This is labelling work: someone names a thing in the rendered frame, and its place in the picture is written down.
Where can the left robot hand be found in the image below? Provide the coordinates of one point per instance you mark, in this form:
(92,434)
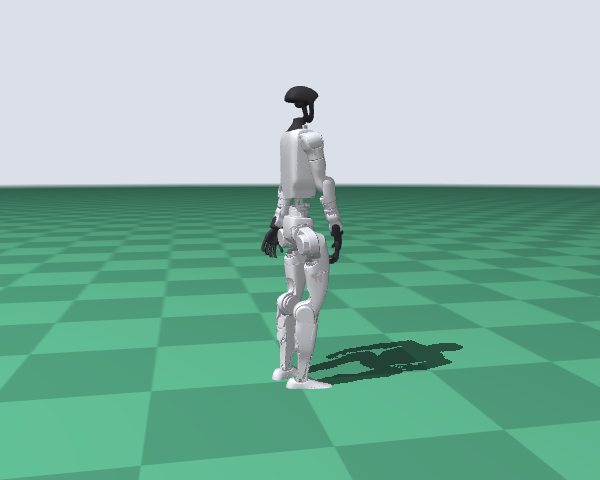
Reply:
(272,239)

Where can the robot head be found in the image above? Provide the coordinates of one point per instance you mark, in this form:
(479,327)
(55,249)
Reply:
(301,96)

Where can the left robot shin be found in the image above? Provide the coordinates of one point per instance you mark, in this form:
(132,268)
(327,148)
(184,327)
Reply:
(285,334)

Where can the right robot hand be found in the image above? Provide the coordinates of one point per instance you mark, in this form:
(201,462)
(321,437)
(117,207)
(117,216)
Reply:
(337,243)

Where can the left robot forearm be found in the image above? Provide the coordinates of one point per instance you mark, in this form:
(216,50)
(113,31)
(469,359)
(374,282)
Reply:
(283,208)

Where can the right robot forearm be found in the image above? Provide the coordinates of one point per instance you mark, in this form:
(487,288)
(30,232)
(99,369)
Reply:
(328,200)

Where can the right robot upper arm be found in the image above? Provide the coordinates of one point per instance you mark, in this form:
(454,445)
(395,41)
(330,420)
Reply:
(312,143)

